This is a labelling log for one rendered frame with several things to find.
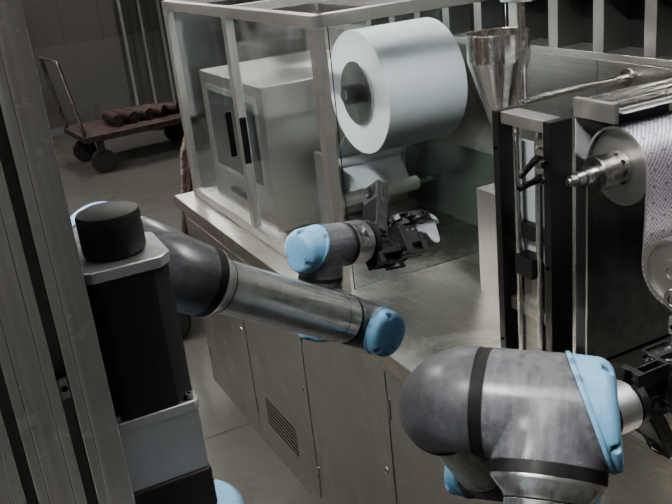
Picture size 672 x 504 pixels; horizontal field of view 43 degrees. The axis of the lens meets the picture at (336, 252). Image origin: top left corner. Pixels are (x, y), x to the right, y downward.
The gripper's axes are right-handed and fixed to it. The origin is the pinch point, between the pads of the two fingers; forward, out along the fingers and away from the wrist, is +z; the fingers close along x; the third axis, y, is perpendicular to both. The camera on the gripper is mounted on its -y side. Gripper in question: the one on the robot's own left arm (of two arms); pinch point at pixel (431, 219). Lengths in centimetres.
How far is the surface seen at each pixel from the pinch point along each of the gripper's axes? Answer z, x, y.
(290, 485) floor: 56, -149, 30
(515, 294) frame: 16.5, -1.7, 17.8
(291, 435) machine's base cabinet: 45, -124, 16
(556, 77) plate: 61, 6, -30
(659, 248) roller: 16.0, 29.8, 23.5
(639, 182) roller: 15.6, 32.6, 11.9
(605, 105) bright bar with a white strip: 10.8, 36.2, -1.6
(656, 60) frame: 51, 33, -15
